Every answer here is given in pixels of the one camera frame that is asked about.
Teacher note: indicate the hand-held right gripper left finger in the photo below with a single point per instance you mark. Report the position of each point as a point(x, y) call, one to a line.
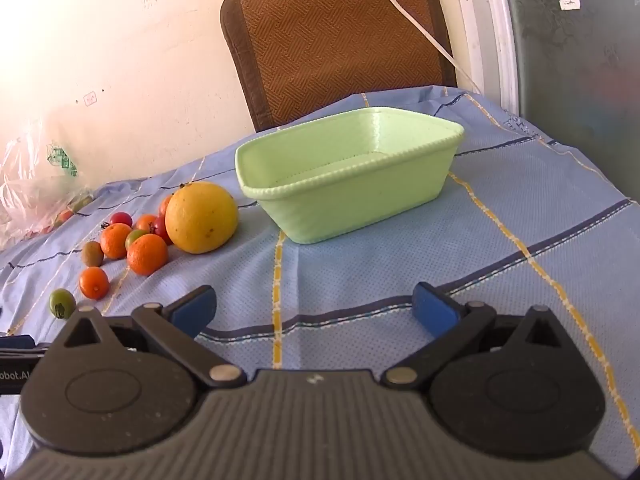
point(192, 310)

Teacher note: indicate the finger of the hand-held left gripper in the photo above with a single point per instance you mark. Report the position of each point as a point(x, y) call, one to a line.
point(15, 343)

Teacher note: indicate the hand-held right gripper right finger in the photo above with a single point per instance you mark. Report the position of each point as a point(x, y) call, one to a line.
point(435, 310)

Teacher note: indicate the small olive green fruit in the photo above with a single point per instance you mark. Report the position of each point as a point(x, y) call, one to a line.
point(62, 303)

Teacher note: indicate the yellow mango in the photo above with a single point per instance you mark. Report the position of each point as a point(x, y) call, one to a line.
point(201, 217)

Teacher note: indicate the small tangerine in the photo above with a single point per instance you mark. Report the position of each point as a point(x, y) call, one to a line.
point(146, 221)
point(164, 206)
point(94, 282)

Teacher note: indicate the small brown kiwi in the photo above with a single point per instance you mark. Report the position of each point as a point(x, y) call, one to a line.
point(92, 253)

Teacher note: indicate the red cherry tomato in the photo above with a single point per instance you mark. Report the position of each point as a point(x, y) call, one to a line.
point(121, 218)

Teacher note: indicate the light green plastic basket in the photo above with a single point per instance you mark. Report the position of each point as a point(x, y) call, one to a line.
point(350, 180)

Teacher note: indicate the blue checked blanket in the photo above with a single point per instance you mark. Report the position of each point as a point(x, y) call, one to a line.
point(400, 260)

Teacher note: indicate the clear plastic bag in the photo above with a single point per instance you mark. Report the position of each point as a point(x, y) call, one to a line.
point(30, 185)

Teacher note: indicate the frosted glass door panel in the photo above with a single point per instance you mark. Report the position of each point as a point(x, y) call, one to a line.
point(575, 60)

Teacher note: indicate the brown woven chair mat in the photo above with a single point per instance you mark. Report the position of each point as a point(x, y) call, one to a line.
point(335, 40)

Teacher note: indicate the white sticker on glass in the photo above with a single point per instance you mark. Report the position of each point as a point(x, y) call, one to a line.
point(569, 2)

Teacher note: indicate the square wall sticker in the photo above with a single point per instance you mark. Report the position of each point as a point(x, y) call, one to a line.
point(90, 98)

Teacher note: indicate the white door frame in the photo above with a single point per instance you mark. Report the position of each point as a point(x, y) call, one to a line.
point(492, 35)

